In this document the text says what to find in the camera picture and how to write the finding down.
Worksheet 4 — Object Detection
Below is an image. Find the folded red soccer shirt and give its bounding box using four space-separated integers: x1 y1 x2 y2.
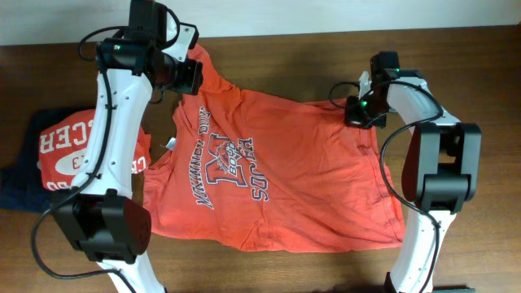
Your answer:
38 108 152 191

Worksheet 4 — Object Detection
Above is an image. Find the orange soccer t-shirt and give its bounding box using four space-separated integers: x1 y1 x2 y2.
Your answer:
143 46 405 253

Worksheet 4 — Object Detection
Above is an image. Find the dark navy folded garment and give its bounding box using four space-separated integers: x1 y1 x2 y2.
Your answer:
1 107 88 212

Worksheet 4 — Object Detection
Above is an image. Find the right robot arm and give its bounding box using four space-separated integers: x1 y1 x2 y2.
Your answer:
344 51 482 293

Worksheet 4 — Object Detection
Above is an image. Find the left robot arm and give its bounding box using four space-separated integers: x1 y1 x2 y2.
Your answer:
49 1 203 292

